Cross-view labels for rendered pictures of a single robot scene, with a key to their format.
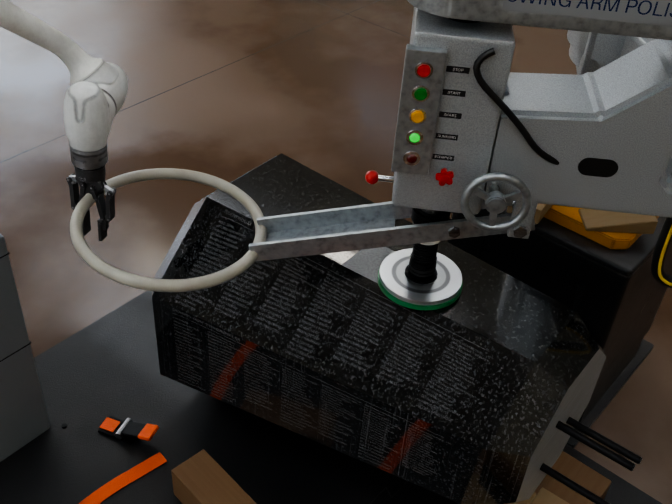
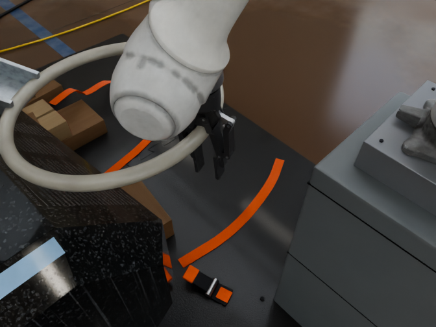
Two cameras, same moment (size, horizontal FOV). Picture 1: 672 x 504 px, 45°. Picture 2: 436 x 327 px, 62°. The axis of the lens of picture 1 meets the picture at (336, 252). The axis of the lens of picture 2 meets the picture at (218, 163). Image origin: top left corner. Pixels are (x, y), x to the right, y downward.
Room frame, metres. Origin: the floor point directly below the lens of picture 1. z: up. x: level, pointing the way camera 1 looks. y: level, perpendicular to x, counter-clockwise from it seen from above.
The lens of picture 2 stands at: (2.23, 0.75, 1.41)
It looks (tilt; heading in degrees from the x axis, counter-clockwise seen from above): 49 degrees down; 189
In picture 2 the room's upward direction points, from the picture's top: straight up
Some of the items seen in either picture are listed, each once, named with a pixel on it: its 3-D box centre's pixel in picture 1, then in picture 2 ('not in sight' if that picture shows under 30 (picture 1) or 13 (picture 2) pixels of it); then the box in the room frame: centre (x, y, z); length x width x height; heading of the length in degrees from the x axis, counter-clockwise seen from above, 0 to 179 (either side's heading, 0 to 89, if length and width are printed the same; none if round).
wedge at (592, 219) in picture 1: (617, 216); not in sight; (1.98, -0.82, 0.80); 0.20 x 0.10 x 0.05; 93
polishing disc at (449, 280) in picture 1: (420, 275); not in sight; (1.61, -0.22, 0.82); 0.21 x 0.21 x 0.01
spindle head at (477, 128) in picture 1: (484, 115); not in sight; (1.60, -0.30, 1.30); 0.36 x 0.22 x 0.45; 87
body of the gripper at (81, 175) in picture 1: (90, 177); (201, 104); (1.71, 0.64, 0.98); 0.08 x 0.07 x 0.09; 72
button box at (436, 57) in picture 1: (417, 112); not in sight; (1.50, -0.15, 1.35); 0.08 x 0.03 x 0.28; 87
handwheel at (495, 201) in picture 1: (494, 193); not in sight; (1.48, -0.34, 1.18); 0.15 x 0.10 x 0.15; 87
